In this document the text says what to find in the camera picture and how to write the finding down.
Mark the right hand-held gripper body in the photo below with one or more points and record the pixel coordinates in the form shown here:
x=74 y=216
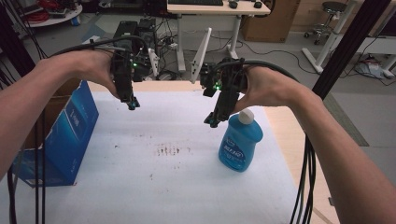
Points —
x=226 y=84

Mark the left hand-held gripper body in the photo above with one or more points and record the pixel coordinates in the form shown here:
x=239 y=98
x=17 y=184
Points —
x=123 y=73

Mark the blue bottle with white cap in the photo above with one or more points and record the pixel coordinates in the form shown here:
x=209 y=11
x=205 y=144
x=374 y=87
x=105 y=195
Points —
x=239 y=143

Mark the person's left hand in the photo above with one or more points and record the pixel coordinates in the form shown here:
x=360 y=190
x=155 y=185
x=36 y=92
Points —
x=93 y=68

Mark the person's right hand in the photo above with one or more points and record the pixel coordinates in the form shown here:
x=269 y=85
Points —
x=267 y=88

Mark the black computer tower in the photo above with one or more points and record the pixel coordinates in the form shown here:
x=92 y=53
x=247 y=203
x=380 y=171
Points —
x=134 y=29

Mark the blue cardboard box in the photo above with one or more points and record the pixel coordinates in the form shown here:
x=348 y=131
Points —
x=70 y=137

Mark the white standing desk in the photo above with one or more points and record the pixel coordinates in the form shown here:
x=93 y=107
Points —
x=218 y=11

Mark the brown cardboard box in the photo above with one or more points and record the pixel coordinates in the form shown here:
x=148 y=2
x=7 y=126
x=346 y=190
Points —
x=271 y=21

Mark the black computer mouse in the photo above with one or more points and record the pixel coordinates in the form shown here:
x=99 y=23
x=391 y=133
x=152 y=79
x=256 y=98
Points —
x=233 y=4
x=257 y=4

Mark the white foam mat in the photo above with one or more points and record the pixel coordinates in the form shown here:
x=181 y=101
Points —
x=155 y=180

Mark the black keyboard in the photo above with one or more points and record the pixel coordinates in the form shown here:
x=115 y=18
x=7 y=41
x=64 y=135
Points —
x=195 y=2

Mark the round white table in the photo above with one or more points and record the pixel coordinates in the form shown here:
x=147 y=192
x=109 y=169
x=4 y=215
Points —
x=56 y=14

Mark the grey rolling stool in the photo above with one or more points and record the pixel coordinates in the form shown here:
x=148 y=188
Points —
x=330 y=18

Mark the white desk leg frame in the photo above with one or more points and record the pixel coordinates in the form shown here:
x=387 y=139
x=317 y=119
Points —
x=330 y=40

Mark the dark frame post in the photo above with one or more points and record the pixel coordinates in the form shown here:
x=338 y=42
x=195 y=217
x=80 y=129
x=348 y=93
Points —
x=14 y=40

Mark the black aluminium frame post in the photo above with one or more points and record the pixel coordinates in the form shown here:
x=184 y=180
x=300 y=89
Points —
x=348 y=49

